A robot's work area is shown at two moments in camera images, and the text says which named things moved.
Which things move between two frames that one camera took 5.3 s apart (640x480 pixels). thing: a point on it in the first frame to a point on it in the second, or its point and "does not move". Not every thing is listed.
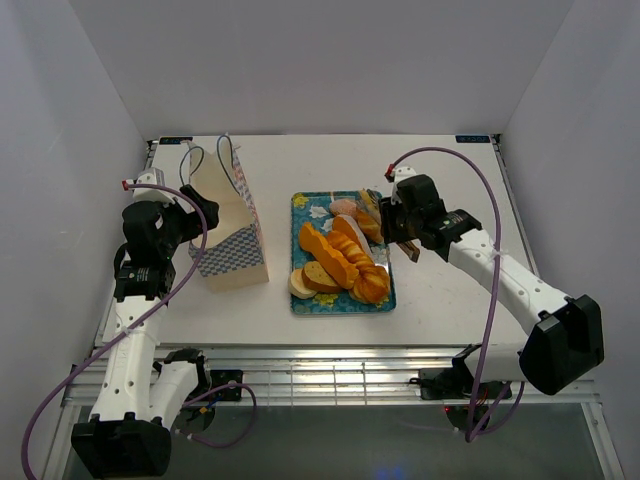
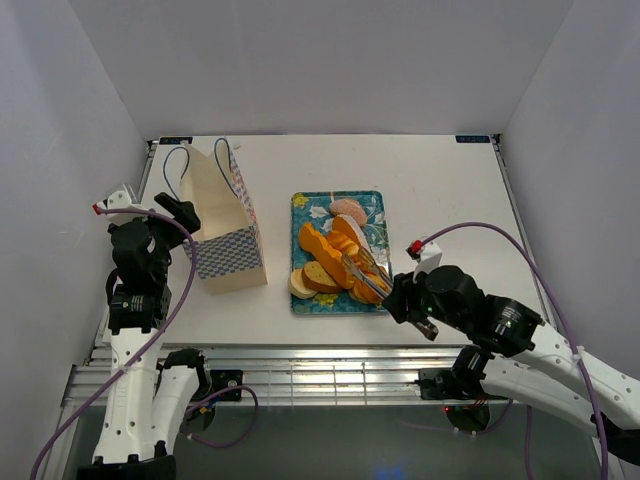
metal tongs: (409, 246) to (368, 272)
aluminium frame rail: (325, 375) does not move
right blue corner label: (472, 138) does not move
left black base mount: (223, 377) does not move
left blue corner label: (173, 140) does not move
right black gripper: (388, 210) to (395, 304)
